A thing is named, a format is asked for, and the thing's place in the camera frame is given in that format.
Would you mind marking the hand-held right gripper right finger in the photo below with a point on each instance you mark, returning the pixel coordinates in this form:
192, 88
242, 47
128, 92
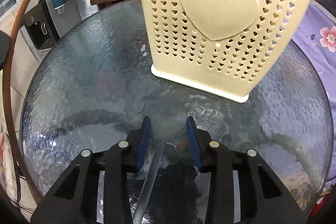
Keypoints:
194, 142

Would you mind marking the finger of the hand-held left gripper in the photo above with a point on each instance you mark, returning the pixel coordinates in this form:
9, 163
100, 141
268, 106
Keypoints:
3, 48

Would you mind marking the purple floral cloth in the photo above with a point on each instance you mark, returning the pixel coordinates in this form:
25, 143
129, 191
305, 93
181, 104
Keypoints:
315, 56

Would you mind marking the cream perforated utensil holder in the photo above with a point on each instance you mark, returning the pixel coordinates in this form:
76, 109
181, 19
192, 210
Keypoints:
218, 16

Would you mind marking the grey water dispenser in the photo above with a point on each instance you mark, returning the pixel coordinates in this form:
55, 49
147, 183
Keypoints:
39, 16

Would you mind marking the floral cushion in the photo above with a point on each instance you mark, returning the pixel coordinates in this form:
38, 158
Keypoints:
6, 161

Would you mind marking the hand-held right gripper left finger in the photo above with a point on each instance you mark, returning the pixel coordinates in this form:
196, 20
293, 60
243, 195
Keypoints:
143, 142

